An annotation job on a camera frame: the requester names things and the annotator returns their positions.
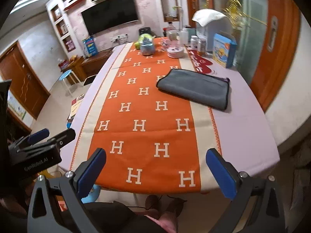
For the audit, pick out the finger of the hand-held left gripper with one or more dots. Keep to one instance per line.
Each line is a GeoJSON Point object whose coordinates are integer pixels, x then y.
{"type": "Point", "coordinates": [64, 136]}
{"type": "Point", "coordinates": [38, 134]}

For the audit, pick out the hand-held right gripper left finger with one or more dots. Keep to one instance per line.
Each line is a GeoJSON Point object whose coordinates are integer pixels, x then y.
{"type": "Point", "coordinates": [90, 172]}

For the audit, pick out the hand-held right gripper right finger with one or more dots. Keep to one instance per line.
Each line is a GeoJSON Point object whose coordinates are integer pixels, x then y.
{"type": "Point", "coordinates": [222, 174]}

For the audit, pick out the grey towel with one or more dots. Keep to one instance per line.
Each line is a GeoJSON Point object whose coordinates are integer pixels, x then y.
{"type": "Point", "coordinates": [194, 87]}

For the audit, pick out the light blue plastic stool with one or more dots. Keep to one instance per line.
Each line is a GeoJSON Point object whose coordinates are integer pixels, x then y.
{"type": "Point", "coordinates": [93, 194]}

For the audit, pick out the open magazine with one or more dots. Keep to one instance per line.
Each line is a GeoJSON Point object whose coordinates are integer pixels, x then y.
{"type": "Point", "coordinates": [75, 108]}

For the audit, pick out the lilac tablecloth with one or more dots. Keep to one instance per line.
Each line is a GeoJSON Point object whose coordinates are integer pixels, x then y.
{"type": "Point", "coordinates": [243, 126]}

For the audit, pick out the brown wooden door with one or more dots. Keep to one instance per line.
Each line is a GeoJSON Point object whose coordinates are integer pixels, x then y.
{"type": "Point", "coordinates": [21, 82]}

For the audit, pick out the person's dark trouser leg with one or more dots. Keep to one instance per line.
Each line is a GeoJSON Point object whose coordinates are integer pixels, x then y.
{"type": "Point", "coordinates": [121, 218]}

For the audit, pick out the blue round stool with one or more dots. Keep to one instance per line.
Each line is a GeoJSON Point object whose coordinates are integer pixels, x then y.
{"type": "Point", "coordinates": [66, 75]}

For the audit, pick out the white floor scale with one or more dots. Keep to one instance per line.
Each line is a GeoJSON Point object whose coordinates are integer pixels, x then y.
{"type": "Point", "coordinates": [90, 80]}

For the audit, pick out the red small box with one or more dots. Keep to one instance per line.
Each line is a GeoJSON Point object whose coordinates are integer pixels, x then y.
{"type": "Point", "coordinates": [64, 64]}

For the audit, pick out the orange printed table runner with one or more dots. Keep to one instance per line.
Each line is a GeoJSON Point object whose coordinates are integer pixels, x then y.
{"type": "Point", "coordinates": [145, 116]}

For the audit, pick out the wooden television cabinet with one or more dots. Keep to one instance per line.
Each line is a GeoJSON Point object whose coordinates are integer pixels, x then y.
{"type": "Point", "coordinates": [94, 62]}

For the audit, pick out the blue cardboard box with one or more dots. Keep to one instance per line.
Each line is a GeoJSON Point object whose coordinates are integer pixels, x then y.
{"type": "Point", "coordinates": [90, 46]}

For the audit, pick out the red heart-shaped mat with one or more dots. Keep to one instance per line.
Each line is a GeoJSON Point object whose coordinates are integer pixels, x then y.
{"type": "Point", "coordinates": [200, 62]}

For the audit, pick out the green and blue globe toy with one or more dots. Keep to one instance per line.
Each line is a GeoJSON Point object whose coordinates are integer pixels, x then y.
{"type": "Point", "coordinates": [146, 45]}

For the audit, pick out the blue and white picture box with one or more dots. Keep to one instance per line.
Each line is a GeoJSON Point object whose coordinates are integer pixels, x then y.
{"type": "Point", "coordinates": [223, 51]}

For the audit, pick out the amber jar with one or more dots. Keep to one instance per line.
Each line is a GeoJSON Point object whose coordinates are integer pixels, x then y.
{"type": "Point", "coordinates": [202, 47]}

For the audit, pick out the pink round box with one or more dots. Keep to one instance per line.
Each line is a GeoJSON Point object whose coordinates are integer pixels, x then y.
{"type": "Point", "coordinates": [175, 52]}

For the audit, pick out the black small appliance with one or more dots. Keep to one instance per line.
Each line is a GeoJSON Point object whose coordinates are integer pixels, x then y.
{"type": "Point", "coordinates": [145, 32]}

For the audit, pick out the white lidded jar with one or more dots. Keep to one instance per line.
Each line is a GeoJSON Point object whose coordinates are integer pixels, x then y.
{"type": "Point", "coordinates": [194, 42]}

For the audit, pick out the white water dispenser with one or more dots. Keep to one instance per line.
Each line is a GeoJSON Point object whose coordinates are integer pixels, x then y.
{"type": "Point", "coordinates": [206, 34]}

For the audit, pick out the orange wooden sliding door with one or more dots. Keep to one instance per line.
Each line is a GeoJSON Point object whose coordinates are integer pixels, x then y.
{"type": "Point", "coordinates": [279, 43]}

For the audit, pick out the white plastic bottle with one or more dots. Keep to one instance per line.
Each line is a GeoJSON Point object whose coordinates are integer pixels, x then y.
{"type": "Point", "coordinates": [186, 36]}

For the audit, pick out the clear glass jar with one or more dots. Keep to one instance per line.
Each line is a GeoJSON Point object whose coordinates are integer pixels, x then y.
{"type": "Point", "coordinates": [173, 36]}

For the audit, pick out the white cloth cover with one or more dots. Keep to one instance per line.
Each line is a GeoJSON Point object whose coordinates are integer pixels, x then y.
{"type": "Point", "coordinates": [209, 15]}

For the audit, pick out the gold hanging decoration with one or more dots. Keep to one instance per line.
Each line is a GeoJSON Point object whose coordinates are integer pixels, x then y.
{"type": "Point", "coordinates": [234, 7]}

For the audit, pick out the wall power socket strip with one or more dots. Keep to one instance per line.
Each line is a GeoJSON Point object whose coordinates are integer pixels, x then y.
{"type": "Point", "coordinates": [119, 38]}

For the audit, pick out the black wall television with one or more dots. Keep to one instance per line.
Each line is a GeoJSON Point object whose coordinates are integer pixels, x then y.
{"type": "Point", "coordinates": [110, 13]}

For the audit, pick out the red wall shelf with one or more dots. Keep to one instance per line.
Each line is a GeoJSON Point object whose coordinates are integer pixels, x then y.
{"type": "Point", "coordinates": [74, 3]}

